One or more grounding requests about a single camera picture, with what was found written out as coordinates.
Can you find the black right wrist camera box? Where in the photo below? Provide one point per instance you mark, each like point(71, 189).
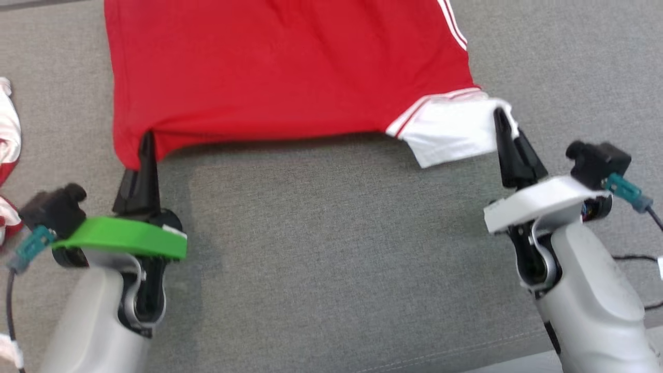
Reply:
point(598, 160)

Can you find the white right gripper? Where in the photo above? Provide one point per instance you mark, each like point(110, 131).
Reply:
point(538, 202)

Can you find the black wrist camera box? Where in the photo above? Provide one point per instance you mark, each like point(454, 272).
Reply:
point(52, 210)
point(598, 160)

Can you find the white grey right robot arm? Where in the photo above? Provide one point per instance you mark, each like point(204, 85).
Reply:
point(590, 295)

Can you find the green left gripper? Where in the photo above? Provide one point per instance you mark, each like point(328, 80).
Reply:
point(124, 235)

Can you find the black wrist motor cylinder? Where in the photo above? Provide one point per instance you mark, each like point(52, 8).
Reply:
point(598, 208)
point(70, 257)

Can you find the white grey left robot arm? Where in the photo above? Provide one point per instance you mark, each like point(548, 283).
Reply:
point(93, 321)

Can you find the black left wrist motor cylinder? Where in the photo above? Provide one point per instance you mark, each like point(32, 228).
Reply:
point(70, 257)

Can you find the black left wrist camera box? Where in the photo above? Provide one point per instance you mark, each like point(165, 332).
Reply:
point(52, 210)

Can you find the black right wrist motor cylinder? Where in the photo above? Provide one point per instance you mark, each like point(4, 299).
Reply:
point(598, 208)

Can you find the red basketball shorts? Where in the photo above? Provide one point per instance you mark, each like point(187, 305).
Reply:
point(8, 129)

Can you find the red Bulls basketball jersey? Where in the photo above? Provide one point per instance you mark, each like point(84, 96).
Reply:
point(285, 67)

